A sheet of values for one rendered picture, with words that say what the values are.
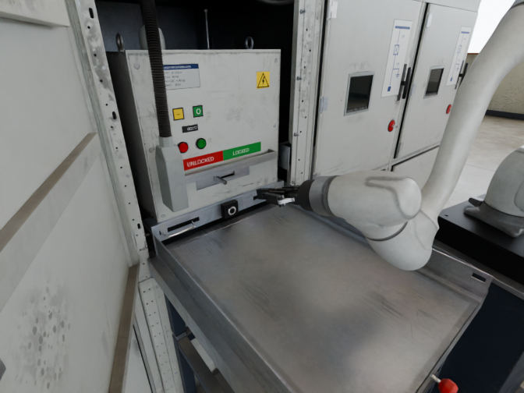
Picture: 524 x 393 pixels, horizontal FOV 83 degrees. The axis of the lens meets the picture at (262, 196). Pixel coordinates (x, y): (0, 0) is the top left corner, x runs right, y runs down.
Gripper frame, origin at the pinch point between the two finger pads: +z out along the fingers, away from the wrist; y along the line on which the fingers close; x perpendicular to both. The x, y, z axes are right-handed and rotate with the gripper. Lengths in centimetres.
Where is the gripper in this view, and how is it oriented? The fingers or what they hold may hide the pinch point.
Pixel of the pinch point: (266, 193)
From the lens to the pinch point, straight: 83.6
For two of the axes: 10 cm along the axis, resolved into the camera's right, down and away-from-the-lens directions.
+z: -6.0, -0.3, 8.0
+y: 7.7, -2.9, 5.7
